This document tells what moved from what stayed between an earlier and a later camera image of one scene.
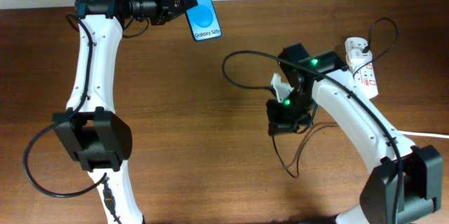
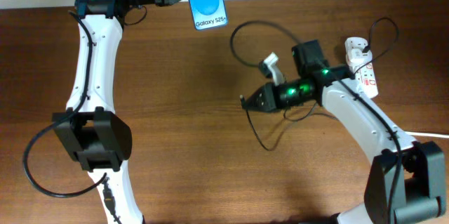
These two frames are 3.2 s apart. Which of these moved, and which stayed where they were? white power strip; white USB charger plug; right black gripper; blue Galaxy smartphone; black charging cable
Moved: black charging cable; blue Galaxy smartphone; right black gripper
Stayed: white USB charger plug; white power strip
